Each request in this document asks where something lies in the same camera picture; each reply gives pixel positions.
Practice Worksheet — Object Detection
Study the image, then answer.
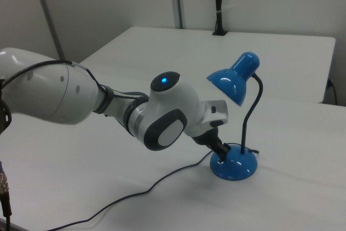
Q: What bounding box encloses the dark robot gripper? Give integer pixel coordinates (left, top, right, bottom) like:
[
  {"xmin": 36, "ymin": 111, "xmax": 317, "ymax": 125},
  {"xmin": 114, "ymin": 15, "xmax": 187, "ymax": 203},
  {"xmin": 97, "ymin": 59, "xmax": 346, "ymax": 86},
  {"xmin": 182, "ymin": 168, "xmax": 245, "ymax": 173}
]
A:
[{"xmin": 192, "ymin": 100, "xmax": 231, "ymax": 164}]

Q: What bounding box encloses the blue gooseneck desk lamp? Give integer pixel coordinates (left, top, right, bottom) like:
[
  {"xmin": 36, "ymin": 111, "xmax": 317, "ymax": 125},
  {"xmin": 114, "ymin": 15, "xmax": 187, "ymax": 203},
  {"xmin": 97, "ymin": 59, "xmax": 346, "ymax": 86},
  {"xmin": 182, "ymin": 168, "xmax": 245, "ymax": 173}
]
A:
[{"xmin": 206, "ymin": 51, "xmax": 261, "ymax": 182}]

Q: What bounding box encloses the black lamp power cord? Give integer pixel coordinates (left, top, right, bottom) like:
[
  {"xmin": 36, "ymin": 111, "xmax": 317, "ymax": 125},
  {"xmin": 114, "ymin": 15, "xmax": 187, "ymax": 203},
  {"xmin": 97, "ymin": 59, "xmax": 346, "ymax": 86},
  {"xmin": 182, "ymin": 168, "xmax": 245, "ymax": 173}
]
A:
[{"xmin": 44, "ymin": 148, "xmax": 260, "ymax": 231}]

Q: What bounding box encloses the thin dark wall cable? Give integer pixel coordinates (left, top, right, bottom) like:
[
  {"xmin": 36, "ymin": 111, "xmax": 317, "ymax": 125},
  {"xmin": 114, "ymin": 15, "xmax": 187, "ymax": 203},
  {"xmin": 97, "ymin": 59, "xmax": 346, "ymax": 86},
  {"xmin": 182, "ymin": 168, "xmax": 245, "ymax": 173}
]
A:
[{"xmin": 326, "ymin": 78, "xmax": 339, "ymax": 105}]

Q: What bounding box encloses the black camera pole with clamp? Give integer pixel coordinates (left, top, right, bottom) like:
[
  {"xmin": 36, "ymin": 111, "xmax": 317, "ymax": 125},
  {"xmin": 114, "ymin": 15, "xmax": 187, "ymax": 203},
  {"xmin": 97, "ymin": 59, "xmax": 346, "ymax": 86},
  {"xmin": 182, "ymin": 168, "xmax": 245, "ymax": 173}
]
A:
[{"xmin": 211, "ymin": 0, "xmax": 228, "ymax": 36}]

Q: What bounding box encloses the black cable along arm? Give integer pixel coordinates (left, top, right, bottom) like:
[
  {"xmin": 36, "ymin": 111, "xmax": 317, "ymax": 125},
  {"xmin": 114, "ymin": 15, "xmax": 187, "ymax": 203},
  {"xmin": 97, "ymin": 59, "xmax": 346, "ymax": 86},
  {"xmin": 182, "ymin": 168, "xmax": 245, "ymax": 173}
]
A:
[{"xmin": 0, "ymin": 60, "xmax": 148, "ymax": 102}]

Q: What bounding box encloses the black cable bracket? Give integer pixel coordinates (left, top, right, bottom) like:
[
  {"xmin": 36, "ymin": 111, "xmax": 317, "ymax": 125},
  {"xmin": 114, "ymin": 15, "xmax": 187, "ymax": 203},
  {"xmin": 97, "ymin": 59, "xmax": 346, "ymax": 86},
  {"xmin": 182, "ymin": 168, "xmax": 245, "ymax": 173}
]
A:
[{"xmin": 0, "ymin": 78, "xmax": 13, "ymax": 136}]

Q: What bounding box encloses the metal cable connector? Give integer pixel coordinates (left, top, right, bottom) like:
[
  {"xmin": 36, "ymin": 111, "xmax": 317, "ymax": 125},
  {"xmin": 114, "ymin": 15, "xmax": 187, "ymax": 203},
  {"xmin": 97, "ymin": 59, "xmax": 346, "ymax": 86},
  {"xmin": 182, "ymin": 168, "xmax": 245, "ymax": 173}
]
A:
[{"xmin": 0, "ymin": 160, "xmax": 13, "ymax": 231}]

